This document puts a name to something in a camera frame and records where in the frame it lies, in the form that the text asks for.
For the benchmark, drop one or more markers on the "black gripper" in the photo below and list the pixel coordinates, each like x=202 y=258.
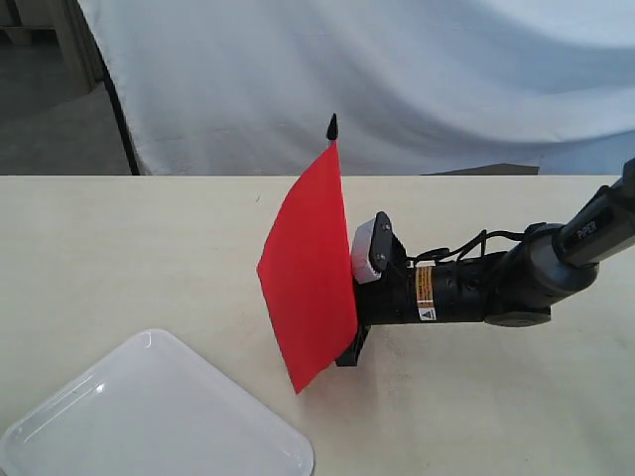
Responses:
x=404 y=294

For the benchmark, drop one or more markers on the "red flag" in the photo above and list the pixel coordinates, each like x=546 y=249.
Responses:
x=305 y=270

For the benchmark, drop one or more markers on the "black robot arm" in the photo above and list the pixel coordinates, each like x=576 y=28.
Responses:
x=502 y=278

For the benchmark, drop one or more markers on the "white plastic tray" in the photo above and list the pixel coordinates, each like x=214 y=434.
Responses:
x=152 y=406

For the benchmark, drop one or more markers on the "black backdrop stand pole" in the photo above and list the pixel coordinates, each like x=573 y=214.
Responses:
x=120 y=120

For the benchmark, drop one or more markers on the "white backdrop cloth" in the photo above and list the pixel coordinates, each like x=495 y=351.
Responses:
x=224 y=88

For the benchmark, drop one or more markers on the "wooden furniture in background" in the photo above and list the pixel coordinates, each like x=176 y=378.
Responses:
x=21 y=20

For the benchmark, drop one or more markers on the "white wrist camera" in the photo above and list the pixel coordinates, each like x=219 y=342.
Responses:
x=363 y=270

